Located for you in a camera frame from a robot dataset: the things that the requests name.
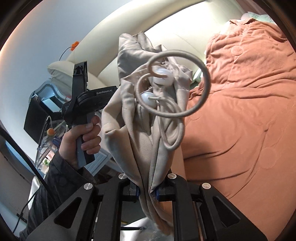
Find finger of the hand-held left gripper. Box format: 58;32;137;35
72;64;82;102
81;60;88;93

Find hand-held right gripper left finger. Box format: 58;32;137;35
25;173;140;241

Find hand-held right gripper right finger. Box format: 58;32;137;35
155;173;266;241

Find beige jacket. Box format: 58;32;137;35
100;32;211;235

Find person's left forearm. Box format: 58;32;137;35
20;154;95;241

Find person's left hand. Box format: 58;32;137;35
58;115;102;171

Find cream padded headboard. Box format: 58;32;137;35
47;0;245;100

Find white framed mirror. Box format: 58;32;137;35
29;83;72;103

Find orange bed sheet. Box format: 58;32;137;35
180;17;296;209

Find light green quilt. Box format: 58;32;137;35
240;11;277;25

